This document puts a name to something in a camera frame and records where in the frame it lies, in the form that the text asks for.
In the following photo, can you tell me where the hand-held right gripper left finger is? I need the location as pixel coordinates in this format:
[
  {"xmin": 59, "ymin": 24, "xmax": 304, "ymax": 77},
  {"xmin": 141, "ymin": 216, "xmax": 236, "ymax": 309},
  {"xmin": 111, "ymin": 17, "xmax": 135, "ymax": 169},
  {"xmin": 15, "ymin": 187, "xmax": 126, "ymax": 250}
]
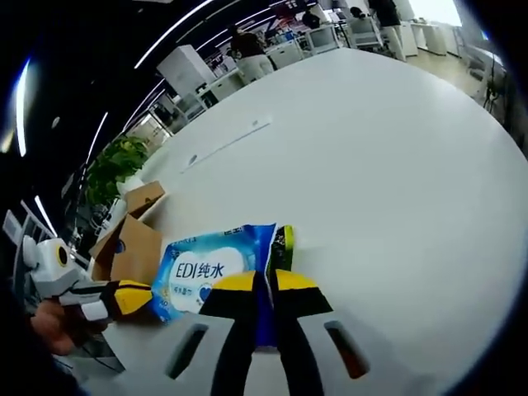
[{"xmin": 82, "ymin": 270, "xmax": 266, "ymax": 396}]

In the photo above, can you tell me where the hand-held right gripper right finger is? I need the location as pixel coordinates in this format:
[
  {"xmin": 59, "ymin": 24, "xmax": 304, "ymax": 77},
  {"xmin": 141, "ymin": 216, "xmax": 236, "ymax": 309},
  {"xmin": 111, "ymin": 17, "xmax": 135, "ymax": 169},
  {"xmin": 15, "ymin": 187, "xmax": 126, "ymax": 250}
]
[{"xmin": 270, "ymin": 268, "xmax": 438, "ymax": 396}]

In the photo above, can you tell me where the brown cardboard shoe box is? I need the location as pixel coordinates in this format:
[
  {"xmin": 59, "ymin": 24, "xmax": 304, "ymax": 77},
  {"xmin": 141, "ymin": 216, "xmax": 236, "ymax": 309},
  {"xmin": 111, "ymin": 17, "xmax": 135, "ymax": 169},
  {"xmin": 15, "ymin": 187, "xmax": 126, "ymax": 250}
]
[{"xmin": 88, "ymin": 180, "xmax": 167, "ymax": 285}]

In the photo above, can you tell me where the blue wet wipes pack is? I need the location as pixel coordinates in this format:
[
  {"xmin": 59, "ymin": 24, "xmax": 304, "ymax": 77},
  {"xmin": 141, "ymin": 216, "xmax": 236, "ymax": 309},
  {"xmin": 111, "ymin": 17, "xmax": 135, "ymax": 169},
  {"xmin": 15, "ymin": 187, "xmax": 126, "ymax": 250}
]
[{"xmin": 148, "ymin": 222, "xmax": 278, "ymax": 351}]

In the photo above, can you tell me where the person's left hand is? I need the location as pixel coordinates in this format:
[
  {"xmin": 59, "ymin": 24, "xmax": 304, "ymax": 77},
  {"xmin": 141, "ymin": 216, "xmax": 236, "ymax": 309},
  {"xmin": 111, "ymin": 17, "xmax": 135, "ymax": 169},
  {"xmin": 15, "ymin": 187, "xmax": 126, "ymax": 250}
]
[{"xmin": 31, "ymin": 299, "xmax": 107, "ymax": 356}]

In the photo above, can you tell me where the grey metal shelf rack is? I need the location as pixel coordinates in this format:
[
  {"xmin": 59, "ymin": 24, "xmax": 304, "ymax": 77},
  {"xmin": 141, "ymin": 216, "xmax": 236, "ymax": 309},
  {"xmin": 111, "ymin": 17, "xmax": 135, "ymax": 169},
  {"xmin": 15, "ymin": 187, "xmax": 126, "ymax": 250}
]
[{"xmin": 2, "ymin": 197, "xmax": 59, "ymax": 248}]

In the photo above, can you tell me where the grey chair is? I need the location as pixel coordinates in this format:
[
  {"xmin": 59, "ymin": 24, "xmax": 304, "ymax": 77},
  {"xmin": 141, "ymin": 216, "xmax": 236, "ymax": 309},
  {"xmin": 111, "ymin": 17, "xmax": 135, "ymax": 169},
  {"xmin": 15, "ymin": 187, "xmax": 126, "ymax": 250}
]
[{"xmin": 61, "ymin": 329, "xmax": 127, "ymax": 375}]

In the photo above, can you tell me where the green potted plant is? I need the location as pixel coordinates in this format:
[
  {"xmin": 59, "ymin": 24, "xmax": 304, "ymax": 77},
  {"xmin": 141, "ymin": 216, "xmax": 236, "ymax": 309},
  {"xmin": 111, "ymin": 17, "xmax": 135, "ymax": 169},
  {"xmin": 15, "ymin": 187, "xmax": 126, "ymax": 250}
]
[{"xmin": 84, "ymin": 135, "xmax": 149, "ymax": 203}]

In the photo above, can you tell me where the white office chair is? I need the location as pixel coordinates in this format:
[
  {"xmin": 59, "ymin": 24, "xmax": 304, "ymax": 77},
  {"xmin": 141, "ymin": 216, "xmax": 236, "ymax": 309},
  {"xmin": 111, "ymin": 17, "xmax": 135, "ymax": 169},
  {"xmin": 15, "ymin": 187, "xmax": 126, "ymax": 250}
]
[
  {"xmin": 350, "ymin": 18, "xmax": 384, "ymax": 49},
  {"xmin": 177, "ymin": 92, "xmax": 207, "ymax": 120},
  {"xmin": 307, "ymin": 26, "xmax": 342, "ymax": 54}
]

